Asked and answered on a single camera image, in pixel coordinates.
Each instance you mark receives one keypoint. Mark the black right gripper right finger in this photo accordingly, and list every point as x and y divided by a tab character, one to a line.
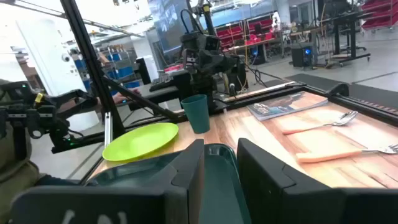
295	202

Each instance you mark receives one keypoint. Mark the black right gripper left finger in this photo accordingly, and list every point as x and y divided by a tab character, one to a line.
124	205

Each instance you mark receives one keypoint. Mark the teal plastic cup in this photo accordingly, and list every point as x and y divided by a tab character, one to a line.
196	115

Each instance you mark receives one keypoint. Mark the lime green plate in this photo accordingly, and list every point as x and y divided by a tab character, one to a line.
140	141

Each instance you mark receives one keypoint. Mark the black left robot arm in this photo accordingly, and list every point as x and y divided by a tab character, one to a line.
209	23

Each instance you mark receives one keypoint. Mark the red bin shelf rack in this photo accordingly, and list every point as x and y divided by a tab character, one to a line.
230	34
379	14
261	26

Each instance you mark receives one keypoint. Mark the black keyboard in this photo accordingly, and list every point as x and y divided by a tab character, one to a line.
161	82

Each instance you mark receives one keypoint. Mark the white computer box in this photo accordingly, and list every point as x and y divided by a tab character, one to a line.
149	68

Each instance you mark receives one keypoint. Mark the teal bowl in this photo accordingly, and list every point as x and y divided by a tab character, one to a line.
219	186

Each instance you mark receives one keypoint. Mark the blue bin shelf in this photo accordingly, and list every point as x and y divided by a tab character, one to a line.
122	70

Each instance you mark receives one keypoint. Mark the illustrated book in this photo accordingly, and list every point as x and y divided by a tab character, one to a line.
286	104

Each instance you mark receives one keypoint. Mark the person's hand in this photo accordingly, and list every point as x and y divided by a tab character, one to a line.
124	96

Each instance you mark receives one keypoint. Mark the black computer tower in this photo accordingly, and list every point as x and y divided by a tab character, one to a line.
301	55

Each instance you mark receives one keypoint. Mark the black orange-striped floor mat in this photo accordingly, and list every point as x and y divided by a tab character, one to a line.
367	90

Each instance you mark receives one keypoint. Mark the black standing desk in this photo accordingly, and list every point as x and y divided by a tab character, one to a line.
353	37

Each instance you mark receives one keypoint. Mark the white door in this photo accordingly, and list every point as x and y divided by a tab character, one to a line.
46	56

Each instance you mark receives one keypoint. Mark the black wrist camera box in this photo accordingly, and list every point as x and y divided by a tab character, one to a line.
202	42

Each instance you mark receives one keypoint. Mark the large wall screen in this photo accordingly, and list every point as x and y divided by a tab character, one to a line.
168	21

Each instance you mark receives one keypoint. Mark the black aluminium table frame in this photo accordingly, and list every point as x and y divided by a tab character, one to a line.
93	68

